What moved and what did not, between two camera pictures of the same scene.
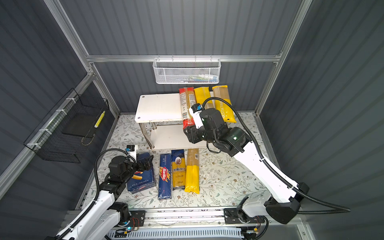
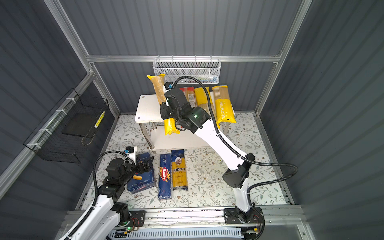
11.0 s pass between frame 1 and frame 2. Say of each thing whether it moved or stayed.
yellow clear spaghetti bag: moved
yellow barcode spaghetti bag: stayed
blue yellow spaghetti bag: stayed
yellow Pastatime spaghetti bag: stayed
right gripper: moved
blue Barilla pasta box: stayed
